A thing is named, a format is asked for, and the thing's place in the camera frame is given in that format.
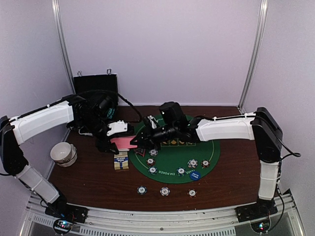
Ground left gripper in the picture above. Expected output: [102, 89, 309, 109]
[79, 113, 119, 154]

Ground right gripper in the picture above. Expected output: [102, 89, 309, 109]
[130, 122, 178, 150]

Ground red-backed card deck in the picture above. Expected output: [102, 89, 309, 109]
[111, 136, 138, 151]

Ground green chip mat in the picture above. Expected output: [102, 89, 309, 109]
[176, 167, 186, 177]
[148, 166, 158, 175]

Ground green chip stack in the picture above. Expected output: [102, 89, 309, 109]
[137, 186, 147, 195]

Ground blue white chip stack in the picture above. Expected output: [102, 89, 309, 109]
[159, 187, 170, 196]

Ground blue small blind button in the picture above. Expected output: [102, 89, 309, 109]
[189, 171, 201, 181]

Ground red black chip stack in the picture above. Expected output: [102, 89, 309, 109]
[188, 189, 197, 198]

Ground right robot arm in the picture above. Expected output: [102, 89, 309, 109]
[130, 102, 301, 217]

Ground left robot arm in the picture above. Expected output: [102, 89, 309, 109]
[0, 89, 134, 218]

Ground triangular all-in marker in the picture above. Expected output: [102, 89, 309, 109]
[134, 148, 146, 157]

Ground gold card box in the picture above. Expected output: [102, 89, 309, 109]
[114, 151, 129, 171]

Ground scalloped white bowl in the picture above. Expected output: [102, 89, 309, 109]
[54, 144, 77, 167]

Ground teal chips in case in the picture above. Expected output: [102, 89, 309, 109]
[106, 108, 116, 119]

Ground round green poker mat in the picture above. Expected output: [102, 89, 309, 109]
[128, 139, 221, 184]

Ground white ceramic bowl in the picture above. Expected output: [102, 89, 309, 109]
[50, 142, 71, 161]

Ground black poker case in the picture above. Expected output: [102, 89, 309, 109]
[73, 73, 120, 131]

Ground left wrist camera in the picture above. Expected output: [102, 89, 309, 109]
[107, 120, 128, 137]

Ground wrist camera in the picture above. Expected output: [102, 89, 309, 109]
[159, 101, 188, 127]
[107, 120, 128, 137]

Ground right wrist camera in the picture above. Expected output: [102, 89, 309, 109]
[159, 101, 188, 127]

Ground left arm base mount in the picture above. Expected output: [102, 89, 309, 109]
[45, 205, 89, 223]

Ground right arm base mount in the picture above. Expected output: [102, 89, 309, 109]
[235, 204, 278, 222]

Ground aluminium front rail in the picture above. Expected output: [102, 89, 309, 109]
[19, 189, 308, 236]

